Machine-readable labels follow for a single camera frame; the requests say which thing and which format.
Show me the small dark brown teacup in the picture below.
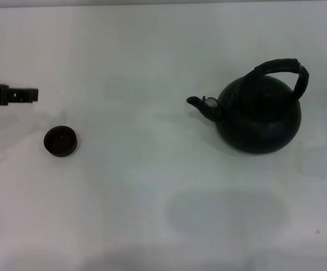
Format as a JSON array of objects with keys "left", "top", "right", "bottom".
[{"left": 43, "top": 125, "right": 78, "bottom": 158}]

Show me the black round teapot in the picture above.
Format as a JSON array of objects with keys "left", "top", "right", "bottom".
[{"left": 185, "top": 58, "right": 310, "bottom": 155}]

